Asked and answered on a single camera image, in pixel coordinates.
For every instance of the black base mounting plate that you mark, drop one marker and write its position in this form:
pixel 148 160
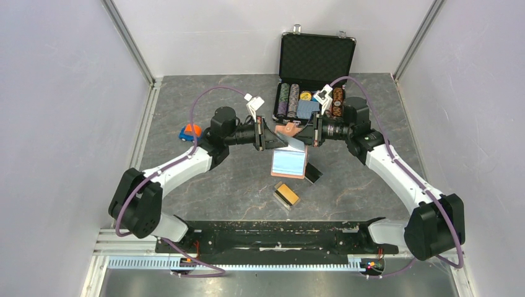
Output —
pixel 214 237

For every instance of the orange credit card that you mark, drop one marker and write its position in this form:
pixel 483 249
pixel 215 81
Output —
pixel 286 195

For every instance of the blue orange toy car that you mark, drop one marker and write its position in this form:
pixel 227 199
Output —
pixel 190 133

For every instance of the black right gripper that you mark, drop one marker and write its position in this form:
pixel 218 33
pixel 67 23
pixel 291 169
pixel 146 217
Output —
pixel 312 134

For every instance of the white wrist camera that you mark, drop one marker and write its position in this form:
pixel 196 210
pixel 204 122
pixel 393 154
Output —
pixel 324 98
pixel 253 103

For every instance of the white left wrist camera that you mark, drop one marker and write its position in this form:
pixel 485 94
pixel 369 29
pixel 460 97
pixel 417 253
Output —
pixel 253 103

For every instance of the clear acrylic card box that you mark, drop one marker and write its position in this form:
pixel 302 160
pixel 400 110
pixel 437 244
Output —
pixel 298 185

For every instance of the black poker chip case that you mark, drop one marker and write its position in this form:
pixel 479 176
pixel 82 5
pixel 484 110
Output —
pixel 311 61

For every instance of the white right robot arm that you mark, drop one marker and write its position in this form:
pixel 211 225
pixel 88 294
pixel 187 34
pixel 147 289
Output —
pixel 436 223

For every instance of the tan leather card holder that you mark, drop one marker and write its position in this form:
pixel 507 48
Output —
pixel 290 160

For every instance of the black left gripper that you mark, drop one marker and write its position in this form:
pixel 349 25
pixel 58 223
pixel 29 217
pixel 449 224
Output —
pixel 265 137

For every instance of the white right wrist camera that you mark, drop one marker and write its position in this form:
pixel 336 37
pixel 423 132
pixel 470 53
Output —
pixel 324 98

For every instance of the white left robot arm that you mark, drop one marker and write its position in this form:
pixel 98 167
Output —
pixel 137 203

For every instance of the black credit card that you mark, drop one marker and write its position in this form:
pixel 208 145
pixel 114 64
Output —
pixel 312 174

